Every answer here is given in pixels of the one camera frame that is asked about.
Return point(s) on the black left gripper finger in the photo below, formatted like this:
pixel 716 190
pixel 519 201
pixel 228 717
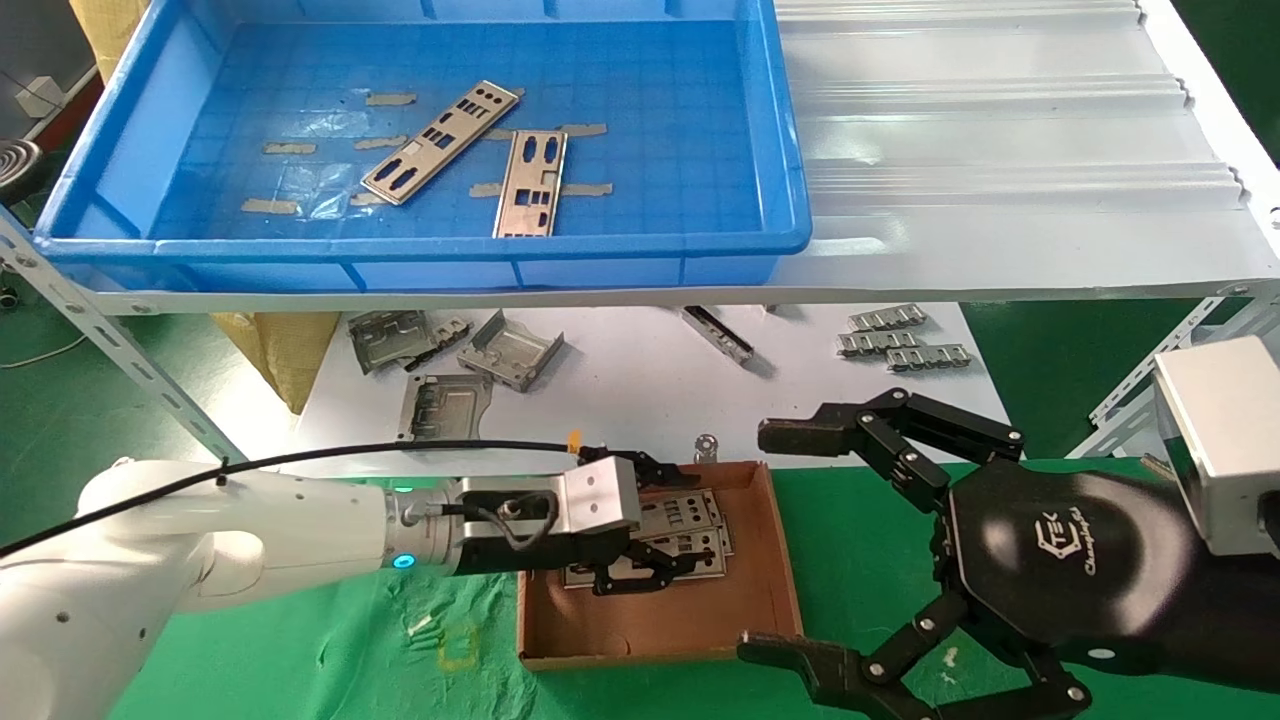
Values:
pixel 660 470
pixel 640 575

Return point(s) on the grey tape piece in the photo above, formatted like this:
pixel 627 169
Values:
pixel 380 143
pixel 290 148
pixel 362 199
pixel 590 189
pixel 270 206
pixel 588 130
pixel 392 99
pixel 485 189
pixel 497 133

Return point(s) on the green cloth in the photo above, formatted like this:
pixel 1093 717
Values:
pixel 350 650

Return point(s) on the black coiled disc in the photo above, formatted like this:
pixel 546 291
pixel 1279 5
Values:
pixel 18 165

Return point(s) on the grey folded metal bracket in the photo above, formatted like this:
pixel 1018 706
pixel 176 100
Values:
pixel 510 350

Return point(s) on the yellow woven bag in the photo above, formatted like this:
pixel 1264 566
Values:
pixel 110 35
pixel 285 350

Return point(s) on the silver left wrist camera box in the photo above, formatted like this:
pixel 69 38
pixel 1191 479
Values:
pixel 600 495

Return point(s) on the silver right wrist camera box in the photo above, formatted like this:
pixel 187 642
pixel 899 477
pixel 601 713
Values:
pixel 1220 420

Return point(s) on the grey slotted angle steel bar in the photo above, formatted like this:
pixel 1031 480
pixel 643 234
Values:
pixel 100 325
pixel 1160 362

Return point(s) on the brown cardboard box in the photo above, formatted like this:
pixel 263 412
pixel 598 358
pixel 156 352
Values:
pixel 660 625

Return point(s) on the metal clip strip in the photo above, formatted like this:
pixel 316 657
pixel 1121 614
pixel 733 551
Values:
pixel 887 318
pixel 930 357
pixel 880 343

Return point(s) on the white power adapter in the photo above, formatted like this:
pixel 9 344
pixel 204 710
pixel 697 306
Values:
pixel 40 95

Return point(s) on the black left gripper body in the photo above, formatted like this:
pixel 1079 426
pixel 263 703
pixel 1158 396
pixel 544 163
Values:
pixel 540 555

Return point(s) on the small white tape scrap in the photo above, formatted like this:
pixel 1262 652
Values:
pixel 422 625

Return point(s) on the grey flat metal bracket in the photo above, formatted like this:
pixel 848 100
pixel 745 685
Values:
pixel 447 405

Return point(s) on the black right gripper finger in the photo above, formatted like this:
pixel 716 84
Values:
pixel 800 665
pixel 800 435

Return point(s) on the white corrugated shelf board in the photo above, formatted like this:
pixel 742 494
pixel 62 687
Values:
pixel 1000 150

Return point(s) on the small black floor object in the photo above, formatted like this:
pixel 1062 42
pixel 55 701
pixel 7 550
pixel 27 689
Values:
pixel 8 297

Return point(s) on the clear tape patch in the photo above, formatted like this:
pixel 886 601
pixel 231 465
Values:
pixel 315 190
pixel 335 122

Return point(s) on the small slotted metal part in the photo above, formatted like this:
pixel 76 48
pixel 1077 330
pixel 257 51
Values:
pixel 450 330

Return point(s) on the blue plastic tray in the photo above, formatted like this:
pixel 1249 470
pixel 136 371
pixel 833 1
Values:
pixel 650 120

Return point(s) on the grey sheet metal bracket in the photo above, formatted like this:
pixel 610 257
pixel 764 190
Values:
pixel 390 340

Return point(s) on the narrow metal bar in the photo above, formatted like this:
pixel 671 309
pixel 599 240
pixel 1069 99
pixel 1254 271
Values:
pixel 718 333

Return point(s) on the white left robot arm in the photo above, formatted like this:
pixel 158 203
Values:
pixel 250 540

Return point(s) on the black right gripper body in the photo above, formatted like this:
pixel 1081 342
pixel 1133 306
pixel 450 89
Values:
pixel 1080 560

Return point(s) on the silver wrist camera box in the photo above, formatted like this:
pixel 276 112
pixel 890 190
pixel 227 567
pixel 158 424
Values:
pixel 600 495
pixel 1220 420

